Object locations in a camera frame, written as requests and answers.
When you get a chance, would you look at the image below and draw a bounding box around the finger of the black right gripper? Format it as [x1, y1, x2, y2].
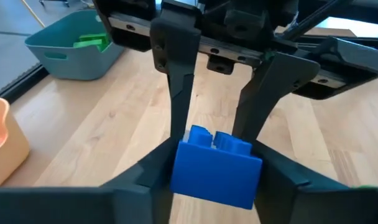
[149, 16, 203, 141]
[231, 51, 321, 144]

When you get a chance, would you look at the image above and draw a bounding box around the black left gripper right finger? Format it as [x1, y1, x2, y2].
[252, 140, 378, 224]

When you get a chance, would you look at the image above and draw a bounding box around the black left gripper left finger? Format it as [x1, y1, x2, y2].
[0, 138, 180, 224]

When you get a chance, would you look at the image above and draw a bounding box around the blue two-stud block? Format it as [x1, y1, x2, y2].
[169, 124, 264, 211]

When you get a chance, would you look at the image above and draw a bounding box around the slate blue plastic bin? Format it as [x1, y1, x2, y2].
[24, 9, 125, 82]

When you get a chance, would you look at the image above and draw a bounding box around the yellow plastic bin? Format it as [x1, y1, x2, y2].
[0, 96, 30, 187]

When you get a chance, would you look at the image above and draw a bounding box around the black diagonal frame strut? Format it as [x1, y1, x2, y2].
[280, 0, 342, 41]

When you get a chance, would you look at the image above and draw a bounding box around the thin yellow cord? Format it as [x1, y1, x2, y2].
[20, 0, 46, 29]

